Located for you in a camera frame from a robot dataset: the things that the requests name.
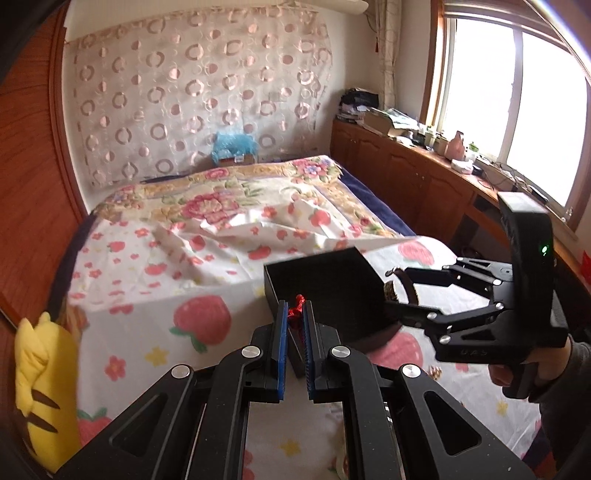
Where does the person's right hand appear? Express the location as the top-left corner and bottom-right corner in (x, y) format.
(488, 336), (572, 387)

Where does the pile of clothes and papers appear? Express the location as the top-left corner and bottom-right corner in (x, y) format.
(337, 88), (419, 138)

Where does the wooden sideboard cabinet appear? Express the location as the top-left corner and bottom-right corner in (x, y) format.
(329, 118), (591, 296)

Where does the beige window drape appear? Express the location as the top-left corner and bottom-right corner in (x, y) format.
(374, 0), (403, 110)

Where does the floral quilt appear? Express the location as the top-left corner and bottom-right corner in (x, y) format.
(93, 155), (403, 238)

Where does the pink circle pattern curtain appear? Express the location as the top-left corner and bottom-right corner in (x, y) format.
(63, 6), (332, 190)

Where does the white air conditioner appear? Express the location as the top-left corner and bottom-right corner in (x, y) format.
(266, 0), (370, 15)

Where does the window with wooden frame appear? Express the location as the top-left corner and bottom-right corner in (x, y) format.
(422, 1), (590, 231)

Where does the black jewelry box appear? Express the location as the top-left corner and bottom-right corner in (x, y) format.
(263, 247), (402, 353)

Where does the red string bracelet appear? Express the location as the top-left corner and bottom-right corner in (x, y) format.
(286, 293), (307, 324)

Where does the yellow plush toy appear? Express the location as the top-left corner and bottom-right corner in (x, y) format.
(14, 312), (81, 473)

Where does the navy blue blanket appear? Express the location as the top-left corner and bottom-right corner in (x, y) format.
(341, 168), (416, 237)

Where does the strawberry print bed sheet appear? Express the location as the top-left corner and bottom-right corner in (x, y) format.
(63, 218), (541, 479)

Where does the brown leather bracelet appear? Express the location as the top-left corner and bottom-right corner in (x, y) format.
(383, 267), (421, 307)

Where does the pink bottle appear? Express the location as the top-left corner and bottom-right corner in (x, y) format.
(445, 131), (465, 161)

